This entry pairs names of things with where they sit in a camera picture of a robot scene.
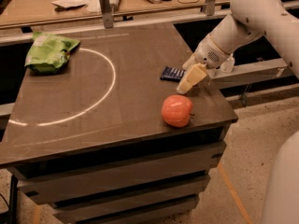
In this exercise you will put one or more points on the blue rxbar blueberry bar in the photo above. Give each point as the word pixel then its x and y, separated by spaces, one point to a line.
pixel 172 74

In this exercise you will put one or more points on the white paper sheets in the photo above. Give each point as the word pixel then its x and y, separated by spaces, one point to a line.
pixel 78 1

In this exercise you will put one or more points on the green chip bag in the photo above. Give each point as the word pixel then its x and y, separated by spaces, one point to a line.
pixel 49 53

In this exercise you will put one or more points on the red apple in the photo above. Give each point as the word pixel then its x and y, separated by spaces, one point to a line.
pixel 176 110

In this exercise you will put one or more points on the clear sanitizer bottle right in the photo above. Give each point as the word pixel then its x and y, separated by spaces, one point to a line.
pixel 228 65

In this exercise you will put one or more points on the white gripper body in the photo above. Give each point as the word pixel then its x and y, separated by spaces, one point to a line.
pixel 207 54

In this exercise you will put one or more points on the metal bracket post left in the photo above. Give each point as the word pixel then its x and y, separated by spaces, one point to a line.
pixel 106 13

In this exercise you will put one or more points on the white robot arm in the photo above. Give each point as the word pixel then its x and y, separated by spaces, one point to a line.
pixel 248 20

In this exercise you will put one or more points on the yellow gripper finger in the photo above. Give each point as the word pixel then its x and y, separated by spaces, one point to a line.
pixel 192 77
pixel 190 62

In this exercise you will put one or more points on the wooden background desk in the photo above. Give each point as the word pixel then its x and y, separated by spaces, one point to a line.
pixel 21 13

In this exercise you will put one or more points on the grey drawer cabinet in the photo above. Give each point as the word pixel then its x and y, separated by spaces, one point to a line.
pixel 127 184

